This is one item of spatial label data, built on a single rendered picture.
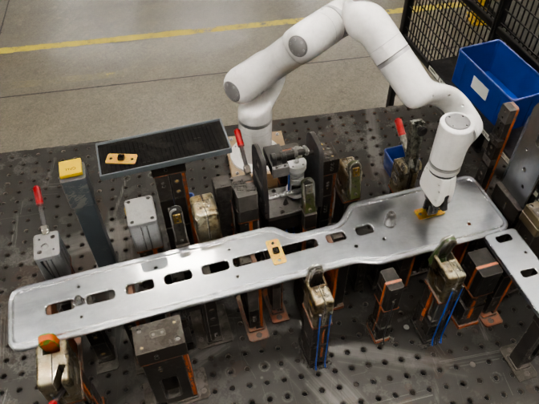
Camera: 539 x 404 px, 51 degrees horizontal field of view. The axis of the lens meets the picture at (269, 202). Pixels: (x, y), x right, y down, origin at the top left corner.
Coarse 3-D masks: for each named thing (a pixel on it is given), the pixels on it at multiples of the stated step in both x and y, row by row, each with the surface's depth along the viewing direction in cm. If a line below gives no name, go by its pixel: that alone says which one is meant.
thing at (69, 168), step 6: (60, 162) 156; (66, 162) 155; (72, 162) 155; (78, 162) 155; (60, 168) 154; (66, 168) 154; (72, 168) 154; (78, 168) 154; (60, 174) 152; (66, 174) 152; (72, 174) 153; (78, 174) 153
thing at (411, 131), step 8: (416, 120) 157; (416, 128) 156; (424, 128) 154; (408, 136) 160; (416, 136) 160; (408, 144) 161; (416, 144) 162; (408, 152) 162; (416, 152) 164; (408, 160) 164; (416, 160) 165; (408, 168) 166; (416, 168) 167
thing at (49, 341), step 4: (40, 336) 126; (44, 336) 126; (48, 336) 126; (52, 336) 127; (56, 336) 129; (40, 340) 125; (44, 340) 125; (48, 340) 126; (52, 340) 126; (56, 340) 128; (40, 344) 126; (44, 344) 126; (48, 344) 127; (52, 344) 127; (56, 344) 128; (44, 348) 128; (48, 348) 129; (52, 348) 129; (56, 348) 130; (48, 352) 131; (52, 352) 132
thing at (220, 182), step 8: (216, 176) 160; (224, 176) 160; (216, 184) 158; (224, 184) 157; (216, 192) 158; (224, 192) 159; (216, 200) 165; (224, 200) 162; (224, 208) 164; (232, 208) 166; (224, 216) 167; (232, 216) 168; (224, 224) 170; (232, 224) 171; (224, 232) 172; (232, 232) 174
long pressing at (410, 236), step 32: (416, 192) 168; (480, 192) 167; (352, 224) 160; (416, 224) 160; (448, 224) 159; (480, 224) 159; (160, 256) 153; (192, 256) 153; (224, 256) 153; (288, 256) 153; (320, 256) 153; (352, 256) 153; (384, 256) 152; (32, 288) 147; (64, 288) 147; (96, 288) 147; (160, 288) 147; (192, 288) 146; (224, 288) 146; (256, 288) 147; (32, 320) 141; (64, 320) 141; (96, 320) 140; (128, 320) 141
